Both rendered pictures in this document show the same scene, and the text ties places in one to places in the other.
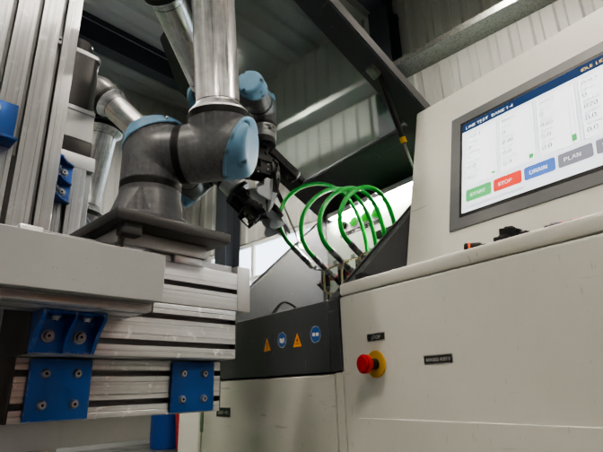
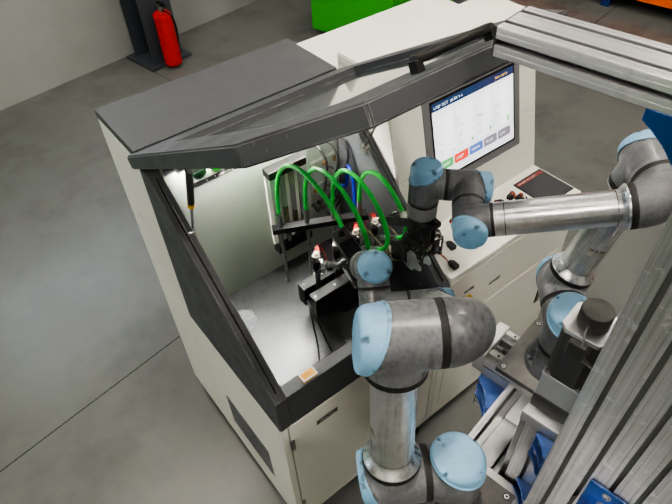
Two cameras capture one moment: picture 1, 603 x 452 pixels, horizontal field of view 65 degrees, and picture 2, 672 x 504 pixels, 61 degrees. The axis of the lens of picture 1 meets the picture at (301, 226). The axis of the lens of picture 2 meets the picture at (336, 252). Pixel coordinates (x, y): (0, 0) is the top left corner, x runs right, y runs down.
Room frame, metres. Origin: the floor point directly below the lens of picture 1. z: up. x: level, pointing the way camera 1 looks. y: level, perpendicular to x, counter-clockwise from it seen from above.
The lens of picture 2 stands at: (1.40, 1.17, 2.39)
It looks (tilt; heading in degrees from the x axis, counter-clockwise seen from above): 45 degrees down; 271
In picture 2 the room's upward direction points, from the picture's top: 3 degrees counter-clockwise
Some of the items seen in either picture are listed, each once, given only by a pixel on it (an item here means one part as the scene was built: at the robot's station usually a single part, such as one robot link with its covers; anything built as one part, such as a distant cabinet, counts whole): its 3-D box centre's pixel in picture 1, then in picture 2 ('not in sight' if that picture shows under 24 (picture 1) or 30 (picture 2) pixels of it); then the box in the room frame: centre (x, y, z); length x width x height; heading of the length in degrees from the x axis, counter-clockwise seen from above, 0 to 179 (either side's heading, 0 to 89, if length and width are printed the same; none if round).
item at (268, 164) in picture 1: (261, 160); (422, 233); (1.20, 0.11, 1.37); 0.09 x 0.08 x 0.12; 127
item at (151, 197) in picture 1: (149, 211); (557, 352); (0.85, 0.29, 1.09); 0.15 x 0.15 x 0.10
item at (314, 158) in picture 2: not in sight; (325, 163); (1.46, -0.43, 1.20); 0.13 x 0.03 x 0.31; 37
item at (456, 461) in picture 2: not in sight; (453, 468); (1.19, 0.65, 1.20); 0.13 x 0.12 x 0.14; 4
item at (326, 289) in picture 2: not in sight; (347, 282); (1.40, -0.15, 0.91); 0.34 x 0.10 x 0.15; 37
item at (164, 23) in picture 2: not in sight; (167, 33); (2.85, -3.57, 0.29); 0.17 x 0.15 x 0.54; 47
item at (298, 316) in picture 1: (263, 347); (365, 351); (1.35, 0.12, 0.87); 0.62 x 0.04 x 0.16; 37
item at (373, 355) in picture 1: (369, 363); not in sight; (0.97, -0.12, 0.80); 0.05 x 0.04 x 0.05; 37
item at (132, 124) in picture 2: not in sight; (322, 218); (1.50, -0.65, 0.75); 1.40 x 0.28 x 1.50; 37
